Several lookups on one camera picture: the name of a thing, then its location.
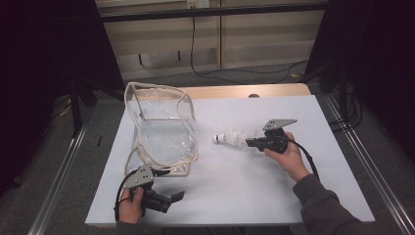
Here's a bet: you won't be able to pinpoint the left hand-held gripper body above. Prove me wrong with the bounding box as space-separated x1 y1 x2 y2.
123 164 173 216

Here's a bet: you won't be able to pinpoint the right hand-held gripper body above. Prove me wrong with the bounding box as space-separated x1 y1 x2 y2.
258 117 299 155

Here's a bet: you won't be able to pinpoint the clear plastic bag beige trim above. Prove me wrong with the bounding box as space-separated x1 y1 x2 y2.
123 81 200 178

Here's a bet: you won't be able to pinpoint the person's right hand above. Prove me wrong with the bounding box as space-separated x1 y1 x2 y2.
263 131 312 183

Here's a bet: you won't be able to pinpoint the person's left hand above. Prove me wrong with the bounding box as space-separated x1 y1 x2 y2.
117 187 146 225

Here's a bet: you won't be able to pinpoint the white table sheet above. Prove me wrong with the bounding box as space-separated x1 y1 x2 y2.
84 94 376 228

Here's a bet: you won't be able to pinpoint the black metal stand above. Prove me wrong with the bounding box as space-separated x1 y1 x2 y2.
69 81 99 138
319 62 350 114

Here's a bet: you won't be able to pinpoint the black horizontal bar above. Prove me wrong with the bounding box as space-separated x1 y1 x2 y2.
99 2 329 24

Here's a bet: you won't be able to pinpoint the black curtain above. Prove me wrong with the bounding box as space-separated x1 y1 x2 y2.
304 0 415 161
0 0 125 197

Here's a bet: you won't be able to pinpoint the white power socket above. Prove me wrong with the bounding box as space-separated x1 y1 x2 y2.
186 0 210 9

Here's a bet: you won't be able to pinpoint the left hand-held gripper black cable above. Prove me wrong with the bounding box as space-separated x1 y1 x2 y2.
113 169 141 223

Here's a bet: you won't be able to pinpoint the hand-held gripper black cable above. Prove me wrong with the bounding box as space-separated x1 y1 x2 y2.
280 135 321 182
113 169 141 223

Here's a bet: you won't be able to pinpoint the right hand-held gripper black cable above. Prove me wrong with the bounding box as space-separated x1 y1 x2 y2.
280 135 321 182

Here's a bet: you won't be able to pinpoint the black floor cables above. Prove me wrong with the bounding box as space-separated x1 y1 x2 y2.
327 82 364 131

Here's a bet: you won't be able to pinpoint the aluminium floor rail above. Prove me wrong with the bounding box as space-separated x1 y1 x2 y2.
322 94 415 235
27 120 91 235

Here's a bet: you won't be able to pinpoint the black wall cable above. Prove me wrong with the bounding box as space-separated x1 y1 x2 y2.
190 6 310 85

